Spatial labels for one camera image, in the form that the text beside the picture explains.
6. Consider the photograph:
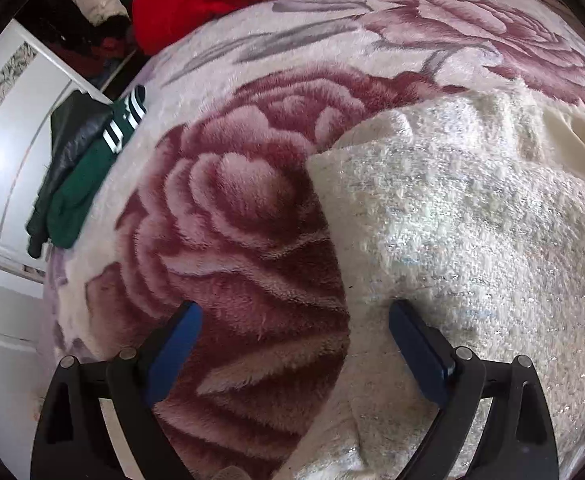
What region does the red garment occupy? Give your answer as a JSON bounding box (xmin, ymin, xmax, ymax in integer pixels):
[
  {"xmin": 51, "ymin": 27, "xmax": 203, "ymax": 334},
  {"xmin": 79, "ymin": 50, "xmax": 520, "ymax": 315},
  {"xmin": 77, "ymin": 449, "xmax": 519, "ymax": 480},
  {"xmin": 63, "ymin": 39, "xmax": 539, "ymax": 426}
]
[{"xmin": 132, "ymin": 0, "xmax": 406, "ymax": 56}]

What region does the black leather jacket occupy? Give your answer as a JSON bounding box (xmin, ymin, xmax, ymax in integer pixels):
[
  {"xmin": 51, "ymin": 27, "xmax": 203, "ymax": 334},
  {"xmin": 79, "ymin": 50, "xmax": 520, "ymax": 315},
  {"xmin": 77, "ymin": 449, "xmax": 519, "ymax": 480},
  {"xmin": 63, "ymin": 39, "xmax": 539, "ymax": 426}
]
[{"xmin": 26, "ymin": 90, "xmax": 116, "ymax": 260}]

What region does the green striped garment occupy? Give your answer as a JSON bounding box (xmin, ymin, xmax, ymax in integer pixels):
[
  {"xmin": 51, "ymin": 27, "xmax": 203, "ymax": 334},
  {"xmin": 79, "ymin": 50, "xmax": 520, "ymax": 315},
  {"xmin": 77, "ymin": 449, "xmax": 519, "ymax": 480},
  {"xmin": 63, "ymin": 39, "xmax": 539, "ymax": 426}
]
[{"xmin": 46, "ymin": 85, "xmax": 147, "ymax": 250}]

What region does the white wardrobe door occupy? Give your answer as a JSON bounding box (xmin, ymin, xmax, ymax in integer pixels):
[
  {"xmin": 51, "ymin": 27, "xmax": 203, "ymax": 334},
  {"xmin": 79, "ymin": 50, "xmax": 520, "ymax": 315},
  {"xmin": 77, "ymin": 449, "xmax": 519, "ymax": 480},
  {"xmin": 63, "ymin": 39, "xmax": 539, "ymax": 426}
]
[{"xmin": 0, "ymin": 19, "xmax": 114, "ymax": 281}]

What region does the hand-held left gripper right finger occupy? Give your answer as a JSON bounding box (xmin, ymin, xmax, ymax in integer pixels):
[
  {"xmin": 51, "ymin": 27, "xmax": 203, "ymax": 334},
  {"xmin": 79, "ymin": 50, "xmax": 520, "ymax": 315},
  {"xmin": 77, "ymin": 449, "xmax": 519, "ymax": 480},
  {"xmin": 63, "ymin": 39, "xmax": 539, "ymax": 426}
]
[{"xmin": 389, "ymin": 300, "xmax": 559, "ymax": 480}]

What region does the white fuzzy knit garment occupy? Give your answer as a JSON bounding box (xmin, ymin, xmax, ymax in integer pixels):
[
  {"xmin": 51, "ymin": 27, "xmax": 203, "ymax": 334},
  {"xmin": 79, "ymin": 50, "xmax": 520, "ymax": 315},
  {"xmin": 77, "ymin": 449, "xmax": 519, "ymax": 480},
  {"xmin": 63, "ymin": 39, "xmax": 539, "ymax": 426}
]
[{"xmin": 292, "ymin": 78, "xmax": 585, "ymax": 480}]

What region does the rose print fleece blanket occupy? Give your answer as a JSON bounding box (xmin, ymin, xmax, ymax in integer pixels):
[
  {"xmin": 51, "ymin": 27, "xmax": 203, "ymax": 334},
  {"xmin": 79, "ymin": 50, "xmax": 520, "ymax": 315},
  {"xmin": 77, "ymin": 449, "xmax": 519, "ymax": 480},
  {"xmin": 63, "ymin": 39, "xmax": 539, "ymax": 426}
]
[{"xmin": 40, "ymin": 0, "xmax": 585, "ymax": 480}]

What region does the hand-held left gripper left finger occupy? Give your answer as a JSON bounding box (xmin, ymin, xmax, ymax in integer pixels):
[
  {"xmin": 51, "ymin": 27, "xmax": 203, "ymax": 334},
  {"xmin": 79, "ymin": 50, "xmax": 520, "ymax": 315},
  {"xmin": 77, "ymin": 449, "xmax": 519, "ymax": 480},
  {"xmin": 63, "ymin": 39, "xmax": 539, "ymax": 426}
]
[{"xmin": 30, "ymin": 301, "xmax": 204, "ymax": 480}]

